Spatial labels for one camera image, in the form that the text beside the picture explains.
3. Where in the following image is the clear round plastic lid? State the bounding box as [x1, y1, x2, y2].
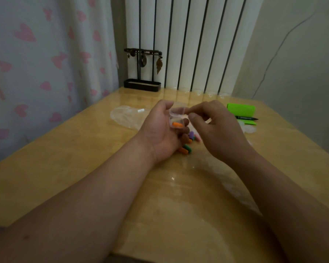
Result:
[237, 120, 257, 135]

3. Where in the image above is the black jewelry stand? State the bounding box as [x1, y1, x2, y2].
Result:
[123, 47, 163, 92]

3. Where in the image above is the person's left forearm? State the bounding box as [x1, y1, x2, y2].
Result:
[0, 134, 157, 263]

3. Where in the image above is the green notepad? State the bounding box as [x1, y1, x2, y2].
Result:
[226, 103, 257, 126]

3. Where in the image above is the person's right hand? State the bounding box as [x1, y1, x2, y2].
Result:
[185, 100, 254, 163]

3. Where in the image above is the person's left hand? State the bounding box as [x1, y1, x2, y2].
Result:
[137, 100, 191, 165]

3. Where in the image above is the clear plastic bag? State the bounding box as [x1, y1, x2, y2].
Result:
[110, 105, 152, 131]

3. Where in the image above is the white curtain with pink hearts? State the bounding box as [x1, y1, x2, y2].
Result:
[0, 0, 120, 168]

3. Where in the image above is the white column radiator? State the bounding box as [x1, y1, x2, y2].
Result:
[124, 0, 264, 97]

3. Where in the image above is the small clear plastic container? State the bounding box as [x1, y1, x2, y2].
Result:
[169, 106, 190, 129]

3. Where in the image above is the person's right forearm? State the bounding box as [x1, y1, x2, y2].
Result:
[230, 150, 329, 263]

